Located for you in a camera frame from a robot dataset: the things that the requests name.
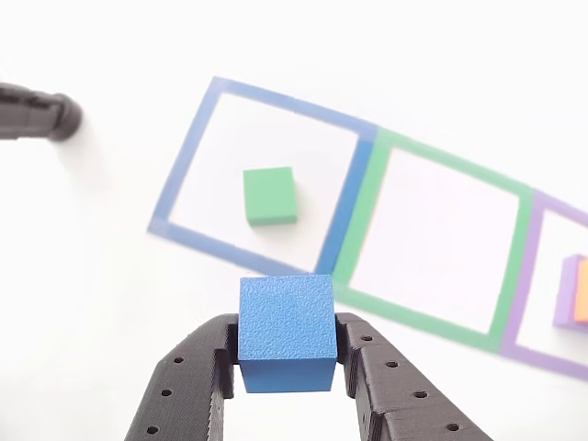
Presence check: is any black camera tripod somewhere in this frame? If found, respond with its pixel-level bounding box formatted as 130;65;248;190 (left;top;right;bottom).
0;81;84;143

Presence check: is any small blue cube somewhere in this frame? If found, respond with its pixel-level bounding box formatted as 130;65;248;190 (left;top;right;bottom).
237;274;339;395

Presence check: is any green tape square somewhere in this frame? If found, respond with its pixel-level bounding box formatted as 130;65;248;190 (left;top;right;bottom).
331;126;537;356

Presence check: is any green block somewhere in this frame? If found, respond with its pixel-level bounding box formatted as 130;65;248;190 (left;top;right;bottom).
242;165;300;227

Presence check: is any blue tape square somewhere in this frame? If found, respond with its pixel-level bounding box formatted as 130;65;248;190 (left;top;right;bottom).
146;75;380;277

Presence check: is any purple block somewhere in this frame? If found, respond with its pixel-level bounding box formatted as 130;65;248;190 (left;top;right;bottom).
552;254;588;331

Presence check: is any purple tape square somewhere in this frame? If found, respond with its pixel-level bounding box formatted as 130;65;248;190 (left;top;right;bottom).
499;188;588;382

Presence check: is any orange block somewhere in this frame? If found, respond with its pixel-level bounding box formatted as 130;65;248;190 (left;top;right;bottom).
573;259;588;325

